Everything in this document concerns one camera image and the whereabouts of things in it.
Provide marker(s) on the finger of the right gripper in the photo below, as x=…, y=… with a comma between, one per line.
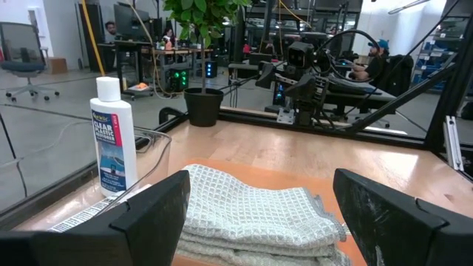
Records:
x=267, y=75
x=301, y=86

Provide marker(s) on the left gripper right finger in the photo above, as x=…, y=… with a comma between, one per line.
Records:
x=406, y=240

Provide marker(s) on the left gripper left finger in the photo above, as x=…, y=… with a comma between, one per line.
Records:
x=111, y=244

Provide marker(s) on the gray waffle towel with tag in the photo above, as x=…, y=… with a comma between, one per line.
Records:
x=251, y=207

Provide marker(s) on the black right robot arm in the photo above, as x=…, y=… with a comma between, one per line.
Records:
x=310, y=114

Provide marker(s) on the person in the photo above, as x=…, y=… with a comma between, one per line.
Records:
x=110, y=31
x=169, y=37
x=369, y=63

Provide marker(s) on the green potted plant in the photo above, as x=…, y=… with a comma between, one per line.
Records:
x=203, y=107

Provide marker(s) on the black office chair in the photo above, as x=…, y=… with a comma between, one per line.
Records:
x=399, y=74

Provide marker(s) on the black computer green lights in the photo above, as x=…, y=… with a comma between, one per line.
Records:
x=179, y=79

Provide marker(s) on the wooden office desk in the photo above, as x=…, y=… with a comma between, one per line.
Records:
x=173, y=51

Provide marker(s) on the large clear plastic bin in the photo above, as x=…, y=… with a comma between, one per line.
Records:
x=155, y=155

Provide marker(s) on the silver aluminium extrusion piece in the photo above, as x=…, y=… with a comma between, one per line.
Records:
x=454, y=144

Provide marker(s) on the blue storage bin shelf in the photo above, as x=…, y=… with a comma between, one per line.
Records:
x=436, y=63

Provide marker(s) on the black computer monitor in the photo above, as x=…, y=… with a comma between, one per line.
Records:
x=129, y=22

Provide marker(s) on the brown cardboard box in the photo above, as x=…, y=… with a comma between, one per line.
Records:
x=58, y=65

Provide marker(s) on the gray office chair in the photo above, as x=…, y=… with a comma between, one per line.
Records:
x=22, y=66

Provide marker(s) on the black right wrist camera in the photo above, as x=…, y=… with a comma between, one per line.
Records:
x=301, y=55

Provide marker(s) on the gray metal base plate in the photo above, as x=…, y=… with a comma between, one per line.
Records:
x=285, y=116

